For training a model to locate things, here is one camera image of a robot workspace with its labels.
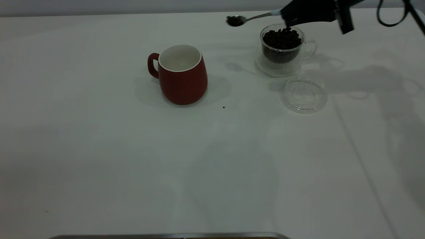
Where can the silver metal frame bar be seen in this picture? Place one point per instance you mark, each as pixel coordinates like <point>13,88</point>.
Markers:
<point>166,236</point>

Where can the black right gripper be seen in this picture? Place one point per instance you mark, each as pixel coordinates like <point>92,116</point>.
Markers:
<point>343,16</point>

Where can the clear glass saucer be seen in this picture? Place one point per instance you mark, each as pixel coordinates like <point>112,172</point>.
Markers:
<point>275,71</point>

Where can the red mug white inside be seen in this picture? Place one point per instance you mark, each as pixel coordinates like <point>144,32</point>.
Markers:
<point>182,86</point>

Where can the clear ribbed glass dish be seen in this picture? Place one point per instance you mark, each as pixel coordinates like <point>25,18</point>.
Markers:
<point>303,99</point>

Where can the dark roasted coffee beans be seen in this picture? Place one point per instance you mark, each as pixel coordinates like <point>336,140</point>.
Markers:
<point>282,38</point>

